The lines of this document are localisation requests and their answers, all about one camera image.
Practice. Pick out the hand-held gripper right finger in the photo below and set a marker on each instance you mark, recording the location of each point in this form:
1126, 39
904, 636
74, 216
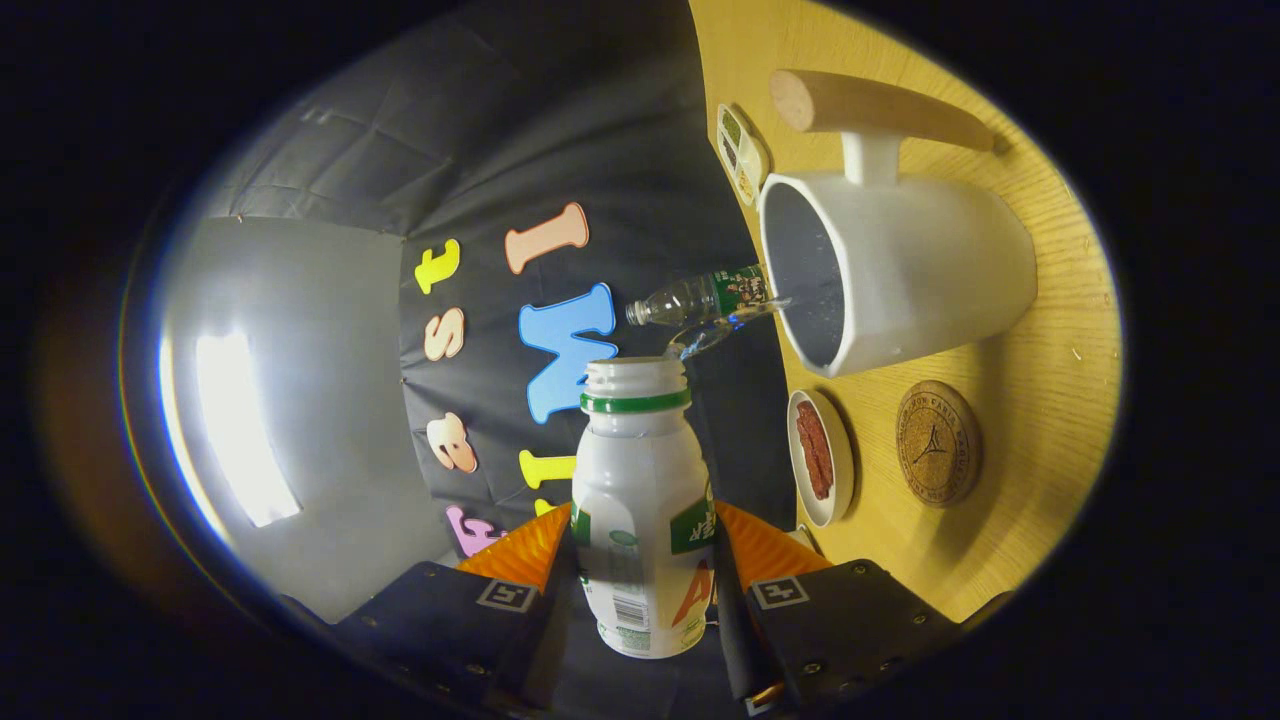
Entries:
850, 620

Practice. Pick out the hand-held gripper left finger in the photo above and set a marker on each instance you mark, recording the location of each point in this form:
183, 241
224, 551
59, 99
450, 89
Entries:
450, 620

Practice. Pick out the round cork coaster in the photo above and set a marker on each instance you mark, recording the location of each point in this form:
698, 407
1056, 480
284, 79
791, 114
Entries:
940, 445

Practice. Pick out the white juice bottle green label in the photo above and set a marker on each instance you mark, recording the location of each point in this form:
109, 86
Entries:
640, 480

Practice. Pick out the clear plastic water bottle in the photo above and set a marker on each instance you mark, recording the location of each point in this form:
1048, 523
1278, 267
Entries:
690, 295

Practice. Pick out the red meat slice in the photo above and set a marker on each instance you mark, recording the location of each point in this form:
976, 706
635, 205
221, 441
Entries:
822, 440
808, 470

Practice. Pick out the round beige plate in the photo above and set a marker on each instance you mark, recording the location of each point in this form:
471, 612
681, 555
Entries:
844, 460

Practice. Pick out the wooden table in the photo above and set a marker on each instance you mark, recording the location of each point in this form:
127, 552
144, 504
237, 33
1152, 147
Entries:
1040, 400

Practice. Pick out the white divided tray with beans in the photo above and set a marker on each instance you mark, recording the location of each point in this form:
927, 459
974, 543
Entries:
745, 160

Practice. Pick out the black backdrop cloth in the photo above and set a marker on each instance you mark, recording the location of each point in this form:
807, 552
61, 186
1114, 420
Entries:
520, 130

